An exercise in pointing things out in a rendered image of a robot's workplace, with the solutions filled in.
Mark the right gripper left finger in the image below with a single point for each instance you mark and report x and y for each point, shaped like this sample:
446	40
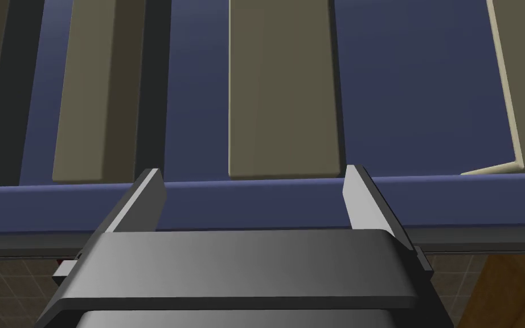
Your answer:
146	205

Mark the blue table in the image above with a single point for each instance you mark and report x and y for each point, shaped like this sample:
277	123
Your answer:
262	205

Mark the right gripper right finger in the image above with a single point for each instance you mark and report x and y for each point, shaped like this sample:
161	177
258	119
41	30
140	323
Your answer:
365	209

